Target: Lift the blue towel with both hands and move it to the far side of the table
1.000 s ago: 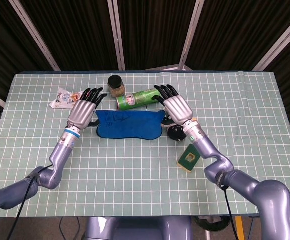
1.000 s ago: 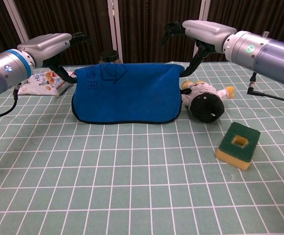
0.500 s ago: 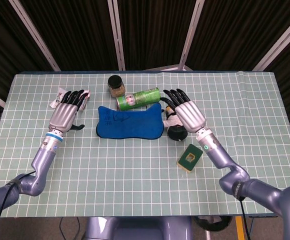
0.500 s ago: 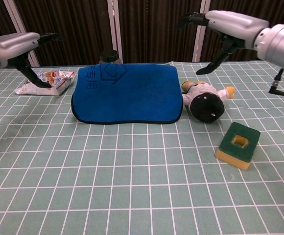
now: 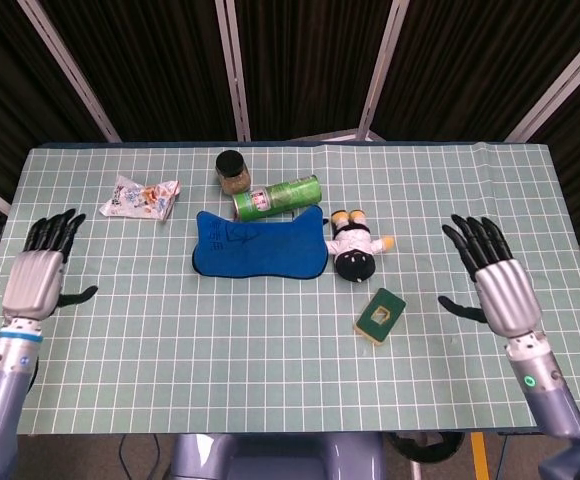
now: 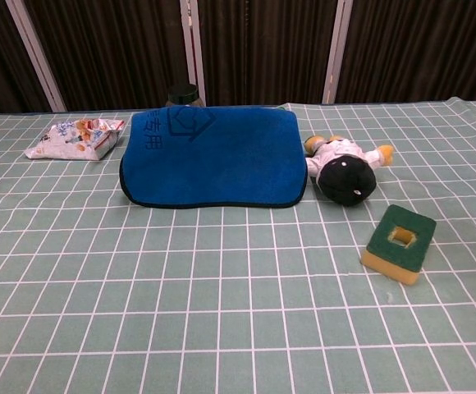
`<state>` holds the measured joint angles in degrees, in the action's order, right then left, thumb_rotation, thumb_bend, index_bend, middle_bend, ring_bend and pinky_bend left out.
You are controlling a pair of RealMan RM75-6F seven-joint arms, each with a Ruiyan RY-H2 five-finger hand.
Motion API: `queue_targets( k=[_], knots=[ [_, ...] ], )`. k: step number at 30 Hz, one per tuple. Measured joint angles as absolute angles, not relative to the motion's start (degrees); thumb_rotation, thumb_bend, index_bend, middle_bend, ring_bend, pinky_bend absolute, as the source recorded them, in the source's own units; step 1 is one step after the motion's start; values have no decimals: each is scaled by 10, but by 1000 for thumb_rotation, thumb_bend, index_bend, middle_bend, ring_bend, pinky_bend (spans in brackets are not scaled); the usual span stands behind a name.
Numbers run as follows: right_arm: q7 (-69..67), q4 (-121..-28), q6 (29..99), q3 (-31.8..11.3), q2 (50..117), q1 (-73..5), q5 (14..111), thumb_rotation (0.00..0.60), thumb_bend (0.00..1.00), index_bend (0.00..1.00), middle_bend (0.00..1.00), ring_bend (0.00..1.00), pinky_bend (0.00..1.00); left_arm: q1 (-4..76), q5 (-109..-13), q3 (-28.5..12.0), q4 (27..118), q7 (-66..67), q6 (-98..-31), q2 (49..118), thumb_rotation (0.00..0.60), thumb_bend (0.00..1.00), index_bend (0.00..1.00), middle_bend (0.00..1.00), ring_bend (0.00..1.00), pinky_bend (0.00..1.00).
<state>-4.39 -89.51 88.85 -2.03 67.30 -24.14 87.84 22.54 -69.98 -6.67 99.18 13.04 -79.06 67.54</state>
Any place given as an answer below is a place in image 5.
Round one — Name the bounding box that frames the green checked tablecloth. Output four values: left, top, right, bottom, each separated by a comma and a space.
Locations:
0, 142, 580, 434

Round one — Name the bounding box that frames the plush doll white shirt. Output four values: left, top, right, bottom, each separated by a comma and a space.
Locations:
322, 208, 397, 284

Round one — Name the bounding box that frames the white snack bag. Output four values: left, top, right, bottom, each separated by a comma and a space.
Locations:
98, 174, 182, 222

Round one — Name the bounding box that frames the green chip can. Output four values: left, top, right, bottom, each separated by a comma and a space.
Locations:
232, 173, 323, 223

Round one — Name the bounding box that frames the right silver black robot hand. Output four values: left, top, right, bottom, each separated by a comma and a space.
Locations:
437, 213, 545, 341

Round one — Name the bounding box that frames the black round floor base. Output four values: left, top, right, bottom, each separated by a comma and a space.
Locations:
387, 432, 466, 464

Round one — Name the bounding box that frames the glass jar black lid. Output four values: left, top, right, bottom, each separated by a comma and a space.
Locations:
214, 150, 251, 197

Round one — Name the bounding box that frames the black floor cable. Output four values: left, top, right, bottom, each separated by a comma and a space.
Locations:
118, 433, 162, 480

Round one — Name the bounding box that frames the blue cloth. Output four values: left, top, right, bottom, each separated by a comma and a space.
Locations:
190, 204, 329, 280

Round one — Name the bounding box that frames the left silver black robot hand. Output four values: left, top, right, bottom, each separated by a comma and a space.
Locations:
0, 208, 99, 321

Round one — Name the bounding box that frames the green yellow sponge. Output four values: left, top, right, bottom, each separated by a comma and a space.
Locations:
352, 287, 407, 347

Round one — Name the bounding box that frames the purple-grey robot torso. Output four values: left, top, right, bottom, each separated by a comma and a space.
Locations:
169, 432, 386, 480

